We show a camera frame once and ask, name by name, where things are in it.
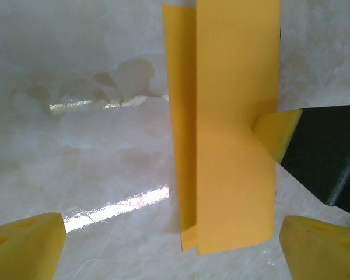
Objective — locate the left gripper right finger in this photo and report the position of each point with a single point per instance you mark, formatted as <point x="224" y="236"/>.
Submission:
<point x="323" y="253"/>

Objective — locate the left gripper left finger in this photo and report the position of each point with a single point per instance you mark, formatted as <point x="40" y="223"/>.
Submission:
<point x="23" y="248"/>

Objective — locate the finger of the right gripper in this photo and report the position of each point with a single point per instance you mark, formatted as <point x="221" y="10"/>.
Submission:
<point x="323" y="151"/>

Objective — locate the orange cloth piece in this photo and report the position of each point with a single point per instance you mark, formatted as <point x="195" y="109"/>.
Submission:
<point x="236" y="87"/>

